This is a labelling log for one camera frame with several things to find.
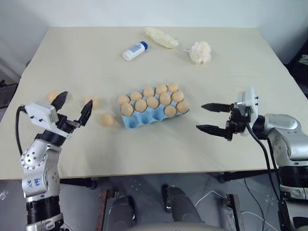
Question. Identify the white bottle with blue cap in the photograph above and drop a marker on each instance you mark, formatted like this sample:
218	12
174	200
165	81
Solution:
134	51

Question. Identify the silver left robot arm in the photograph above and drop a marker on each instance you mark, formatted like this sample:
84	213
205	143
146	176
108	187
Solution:
36	166

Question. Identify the peach white mesh bath puff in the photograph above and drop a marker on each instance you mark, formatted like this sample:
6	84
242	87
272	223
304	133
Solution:
201	53

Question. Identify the brown egg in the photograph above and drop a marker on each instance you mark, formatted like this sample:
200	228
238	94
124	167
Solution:
165	98
107	119
51	96
182	107
124	99
148	91
170	111
141	105
177	96
127	108
152	102
136	95
94	103
161	89
173	87

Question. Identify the black crate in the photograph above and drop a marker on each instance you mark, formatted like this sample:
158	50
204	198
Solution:
7	95

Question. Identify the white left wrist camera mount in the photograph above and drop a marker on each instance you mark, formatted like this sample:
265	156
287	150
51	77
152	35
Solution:
39	111

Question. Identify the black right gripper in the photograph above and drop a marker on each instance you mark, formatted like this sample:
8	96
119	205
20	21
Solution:
237	122

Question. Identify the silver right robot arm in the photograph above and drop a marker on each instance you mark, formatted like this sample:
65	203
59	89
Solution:
286	134

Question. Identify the clear bag of white filling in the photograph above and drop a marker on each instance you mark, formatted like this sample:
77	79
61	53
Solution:
161	37

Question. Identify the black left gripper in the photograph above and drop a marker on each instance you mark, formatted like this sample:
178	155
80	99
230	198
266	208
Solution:
65	124

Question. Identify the rusty metal stand rail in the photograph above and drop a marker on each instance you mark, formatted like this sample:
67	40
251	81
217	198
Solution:
234	211
105	209

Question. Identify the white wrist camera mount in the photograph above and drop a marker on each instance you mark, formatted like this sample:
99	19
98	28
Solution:
39	111
250	99

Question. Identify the blue egg carton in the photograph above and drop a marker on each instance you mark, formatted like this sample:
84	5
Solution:
142	119

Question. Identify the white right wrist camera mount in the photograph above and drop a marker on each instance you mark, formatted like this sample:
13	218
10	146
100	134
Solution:
250	99

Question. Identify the black table leg brace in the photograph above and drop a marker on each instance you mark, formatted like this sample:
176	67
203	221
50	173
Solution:
243	175
79	183

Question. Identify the dark rounded grey shape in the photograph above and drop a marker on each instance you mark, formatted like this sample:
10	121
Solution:
122	211
181	207

